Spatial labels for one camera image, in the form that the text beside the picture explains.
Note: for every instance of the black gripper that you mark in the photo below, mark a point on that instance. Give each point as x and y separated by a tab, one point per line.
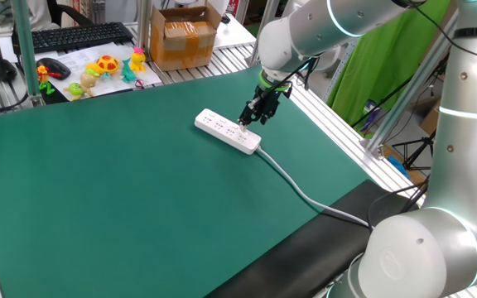
267	101

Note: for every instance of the white four-outlet power strip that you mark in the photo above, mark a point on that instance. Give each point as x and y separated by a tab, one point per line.
218	124

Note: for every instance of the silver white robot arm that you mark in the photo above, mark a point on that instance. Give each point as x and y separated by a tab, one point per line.
325	29

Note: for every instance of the white side table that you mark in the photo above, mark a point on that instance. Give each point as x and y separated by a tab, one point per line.
234	35

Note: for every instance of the white slotted shelf upright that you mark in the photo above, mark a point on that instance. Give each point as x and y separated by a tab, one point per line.
340	72

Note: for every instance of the small black item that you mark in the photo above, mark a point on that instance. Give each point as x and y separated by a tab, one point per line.
226	19

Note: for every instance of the taped cardboard box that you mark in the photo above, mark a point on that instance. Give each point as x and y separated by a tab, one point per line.
184	41

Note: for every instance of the red white box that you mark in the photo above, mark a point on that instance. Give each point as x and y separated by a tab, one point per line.
232	7

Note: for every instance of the blue white package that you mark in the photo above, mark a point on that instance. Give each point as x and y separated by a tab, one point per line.
371	116

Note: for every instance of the bright green cloth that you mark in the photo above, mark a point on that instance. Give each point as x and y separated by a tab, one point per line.
371	74

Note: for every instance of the yellow chick toy pink hat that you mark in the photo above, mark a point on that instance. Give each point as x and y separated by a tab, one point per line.
138	60

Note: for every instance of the teal dolphin toy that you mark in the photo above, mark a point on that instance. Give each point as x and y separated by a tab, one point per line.
127	73

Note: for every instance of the blue plastic object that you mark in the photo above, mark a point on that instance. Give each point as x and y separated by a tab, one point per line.
398	165

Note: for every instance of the black table mat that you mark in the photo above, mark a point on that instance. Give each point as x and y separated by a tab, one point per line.
304	256

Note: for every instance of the green table mat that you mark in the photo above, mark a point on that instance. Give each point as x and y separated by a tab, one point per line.
118	186

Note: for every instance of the yellow orange turtle toy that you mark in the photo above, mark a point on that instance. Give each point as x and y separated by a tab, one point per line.
107	64

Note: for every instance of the black tripod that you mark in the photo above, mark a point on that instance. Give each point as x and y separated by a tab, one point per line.
422	145

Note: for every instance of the open cardboard box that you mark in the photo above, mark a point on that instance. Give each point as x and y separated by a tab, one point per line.
429	120

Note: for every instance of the beige caterpillar toy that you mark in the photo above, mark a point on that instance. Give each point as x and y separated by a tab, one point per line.
88	79

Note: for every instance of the green headed snail toy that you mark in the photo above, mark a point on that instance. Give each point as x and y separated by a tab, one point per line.
75	89

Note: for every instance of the white printed paper sheet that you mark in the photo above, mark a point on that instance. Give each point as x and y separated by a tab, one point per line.
73	62

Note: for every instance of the black keyboard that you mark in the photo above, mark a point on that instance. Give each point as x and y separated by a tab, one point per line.
77	36

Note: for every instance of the black computer mouse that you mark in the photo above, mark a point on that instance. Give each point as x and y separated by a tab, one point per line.
56	67

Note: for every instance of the red yellow green figure toy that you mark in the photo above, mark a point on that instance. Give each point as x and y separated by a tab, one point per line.
42	76

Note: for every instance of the black office chair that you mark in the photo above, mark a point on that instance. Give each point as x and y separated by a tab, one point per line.
54	10

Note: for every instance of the aluminium frame post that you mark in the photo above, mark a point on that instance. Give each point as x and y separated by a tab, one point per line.
271	12
143	25
25	49
412	91

